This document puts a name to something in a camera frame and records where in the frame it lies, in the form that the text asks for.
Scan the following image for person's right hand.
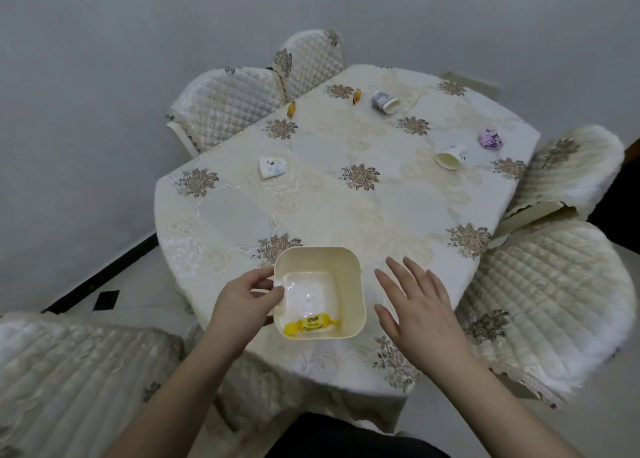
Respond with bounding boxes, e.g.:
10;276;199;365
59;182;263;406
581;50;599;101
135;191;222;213
373;257;469;369

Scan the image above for person's left hand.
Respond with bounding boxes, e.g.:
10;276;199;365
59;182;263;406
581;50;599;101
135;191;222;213
206;267;286;357

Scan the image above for cream square plastic bowl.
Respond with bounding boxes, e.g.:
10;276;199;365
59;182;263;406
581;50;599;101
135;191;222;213
272;246;363;341

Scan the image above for person's right forearm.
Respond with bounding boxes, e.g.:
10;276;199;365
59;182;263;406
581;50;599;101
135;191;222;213
425;342;570;458

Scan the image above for person's left forearm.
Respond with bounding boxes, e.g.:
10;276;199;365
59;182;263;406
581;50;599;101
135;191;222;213
106;330;242;458

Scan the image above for yellow wrapped candy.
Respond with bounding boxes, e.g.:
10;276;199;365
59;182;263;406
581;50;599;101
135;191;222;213
283;314;344;336

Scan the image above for cream floral tablecloth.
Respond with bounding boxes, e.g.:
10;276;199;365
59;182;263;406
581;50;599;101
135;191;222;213
154;64;542;434

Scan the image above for quilted cream chair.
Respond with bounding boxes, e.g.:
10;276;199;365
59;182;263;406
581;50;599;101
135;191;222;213
0;312;187;458
166;66;287;159
271;29;347;101
500;124;626;222
456;221;637;407

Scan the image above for person's dark trousers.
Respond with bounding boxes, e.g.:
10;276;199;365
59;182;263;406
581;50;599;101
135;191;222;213
264;412;453;458

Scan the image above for white crumpled packet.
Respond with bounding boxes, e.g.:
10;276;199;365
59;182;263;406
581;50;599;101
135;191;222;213
258;156;287;178

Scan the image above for white paper cup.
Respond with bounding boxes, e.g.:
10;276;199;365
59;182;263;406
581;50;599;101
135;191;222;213
435;145;467;171

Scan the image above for purple crumpled wrapper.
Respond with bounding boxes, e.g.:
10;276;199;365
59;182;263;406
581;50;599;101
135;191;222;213
478;128;504;151

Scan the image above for crumpled grey paper cup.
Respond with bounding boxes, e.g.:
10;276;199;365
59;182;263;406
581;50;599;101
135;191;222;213
371;91;401;114

